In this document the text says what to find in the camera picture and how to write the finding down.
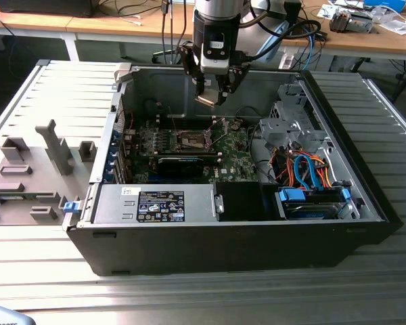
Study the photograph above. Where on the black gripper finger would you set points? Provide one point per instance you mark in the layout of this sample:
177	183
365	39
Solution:
233	81
191	61

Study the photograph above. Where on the silver CPU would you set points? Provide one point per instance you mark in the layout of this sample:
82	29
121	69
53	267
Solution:
206	96

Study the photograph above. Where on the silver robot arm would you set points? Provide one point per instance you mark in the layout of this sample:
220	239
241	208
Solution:
216	6

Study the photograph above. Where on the black RAM slot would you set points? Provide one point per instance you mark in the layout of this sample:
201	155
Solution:
182	123
182	117
182	120
182	126

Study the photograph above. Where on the CPU socket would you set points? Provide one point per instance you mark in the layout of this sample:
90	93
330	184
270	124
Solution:
191	139

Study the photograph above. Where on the blue expansion slot latch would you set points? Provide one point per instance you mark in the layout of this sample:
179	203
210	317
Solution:
110	172
113	155
115	137

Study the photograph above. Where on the copper finned CPU cooler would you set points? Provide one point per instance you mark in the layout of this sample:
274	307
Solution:
340	22

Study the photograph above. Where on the grey metal drive cage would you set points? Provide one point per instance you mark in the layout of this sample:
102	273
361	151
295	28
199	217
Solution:
284	130

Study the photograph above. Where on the light wooden desk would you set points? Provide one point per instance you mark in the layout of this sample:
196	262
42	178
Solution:
128	25

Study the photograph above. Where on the green motherboard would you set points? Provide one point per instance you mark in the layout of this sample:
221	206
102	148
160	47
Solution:
237	159

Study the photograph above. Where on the dark RAM stick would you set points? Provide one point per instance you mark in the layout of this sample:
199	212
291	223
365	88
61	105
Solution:
189	156

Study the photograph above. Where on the large silver port housing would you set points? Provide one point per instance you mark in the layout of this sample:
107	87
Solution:
130	134

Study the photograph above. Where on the black graphics card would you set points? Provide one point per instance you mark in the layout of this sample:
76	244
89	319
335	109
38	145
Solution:
181	167

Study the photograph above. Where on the white paper sheet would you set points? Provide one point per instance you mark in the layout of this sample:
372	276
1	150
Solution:
326	11

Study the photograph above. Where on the hard disk in blue carrier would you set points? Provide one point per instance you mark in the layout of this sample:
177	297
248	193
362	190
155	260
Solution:
291	197

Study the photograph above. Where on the grey metal drive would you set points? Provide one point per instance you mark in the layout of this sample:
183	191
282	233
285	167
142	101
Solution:
362	23

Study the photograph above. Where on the grey power supply unit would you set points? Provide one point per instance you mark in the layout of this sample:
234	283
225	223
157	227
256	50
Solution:
115	203

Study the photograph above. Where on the black equipment box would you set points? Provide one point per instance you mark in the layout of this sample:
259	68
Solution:
37	8

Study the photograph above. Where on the black PC case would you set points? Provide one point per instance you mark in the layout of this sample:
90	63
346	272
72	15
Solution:
223	247

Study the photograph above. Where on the grey parts rack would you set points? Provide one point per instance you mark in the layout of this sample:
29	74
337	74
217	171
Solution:
78	183

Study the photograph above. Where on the blue box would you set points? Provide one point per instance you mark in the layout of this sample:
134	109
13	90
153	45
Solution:
385	4

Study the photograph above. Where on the clear plastic bag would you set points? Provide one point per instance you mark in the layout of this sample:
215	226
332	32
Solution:
397	25

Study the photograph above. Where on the blue plastic clip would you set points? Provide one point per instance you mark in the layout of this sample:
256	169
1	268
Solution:
71	207

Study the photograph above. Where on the grey rounded device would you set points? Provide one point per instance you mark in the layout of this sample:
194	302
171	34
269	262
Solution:
3	316

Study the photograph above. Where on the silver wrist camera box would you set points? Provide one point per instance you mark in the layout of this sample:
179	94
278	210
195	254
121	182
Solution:
215	64

